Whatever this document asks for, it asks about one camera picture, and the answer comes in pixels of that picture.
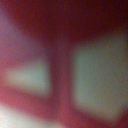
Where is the granola cereal bar box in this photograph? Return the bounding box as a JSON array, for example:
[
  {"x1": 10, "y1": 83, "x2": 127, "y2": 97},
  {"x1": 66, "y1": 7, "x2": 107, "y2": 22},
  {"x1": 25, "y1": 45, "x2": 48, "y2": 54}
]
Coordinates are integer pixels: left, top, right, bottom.
[{"x1": 0, "y1": 0, "x2": 128, "y2": 128}]

